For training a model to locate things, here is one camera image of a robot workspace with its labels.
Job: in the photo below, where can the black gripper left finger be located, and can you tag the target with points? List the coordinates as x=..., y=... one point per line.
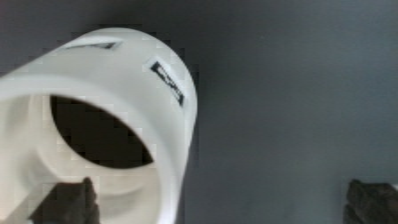
x=68, y=206

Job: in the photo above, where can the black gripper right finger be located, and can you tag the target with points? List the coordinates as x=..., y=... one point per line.
x=372, y=203

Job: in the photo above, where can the white lamp shade cone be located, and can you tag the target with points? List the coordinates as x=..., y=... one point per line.
x=98, y=109

